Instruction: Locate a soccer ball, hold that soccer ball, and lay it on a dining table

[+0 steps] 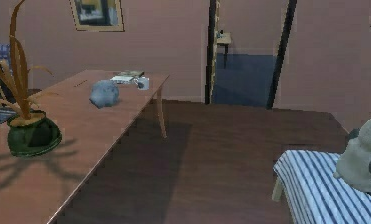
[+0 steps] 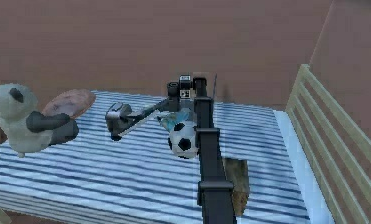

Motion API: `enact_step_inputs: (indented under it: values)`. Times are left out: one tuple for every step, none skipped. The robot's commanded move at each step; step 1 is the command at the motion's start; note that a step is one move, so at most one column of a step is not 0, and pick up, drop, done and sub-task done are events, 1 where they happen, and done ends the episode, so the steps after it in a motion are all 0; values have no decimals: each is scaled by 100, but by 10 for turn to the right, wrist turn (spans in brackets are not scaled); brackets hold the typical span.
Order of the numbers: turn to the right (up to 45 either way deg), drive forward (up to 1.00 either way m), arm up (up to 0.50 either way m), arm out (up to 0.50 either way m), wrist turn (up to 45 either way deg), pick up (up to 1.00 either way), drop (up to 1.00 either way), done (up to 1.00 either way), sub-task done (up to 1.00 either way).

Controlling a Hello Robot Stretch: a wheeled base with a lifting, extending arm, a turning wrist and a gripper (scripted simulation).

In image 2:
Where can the grey lumpy object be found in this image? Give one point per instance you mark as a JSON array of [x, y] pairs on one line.
[[115, 115]]

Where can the bed with blue striped cover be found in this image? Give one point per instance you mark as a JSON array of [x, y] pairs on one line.
[[93, 183]]

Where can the black and white panda toy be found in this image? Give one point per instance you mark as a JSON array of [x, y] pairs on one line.
[[18, 126]]

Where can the brown mottled block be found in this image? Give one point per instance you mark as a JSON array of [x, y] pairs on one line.
[[239, 180]]

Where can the light blue crumpled object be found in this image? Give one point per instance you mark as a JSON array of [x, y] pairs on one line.
[[174, 118]]

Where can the black and white soccer ball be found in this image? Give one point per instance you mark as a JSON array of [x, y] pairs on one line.
[[183, 141]]

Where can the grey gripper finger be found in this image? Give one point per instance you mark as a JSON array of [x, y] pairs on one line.
[[146, 111], [139, 123]]

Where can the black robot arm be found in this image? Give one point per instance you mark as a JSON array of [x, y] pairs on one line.
[[211, 150]]

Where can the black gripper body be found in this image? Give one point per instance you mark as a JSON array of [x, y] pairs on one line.
[[173, 92]]

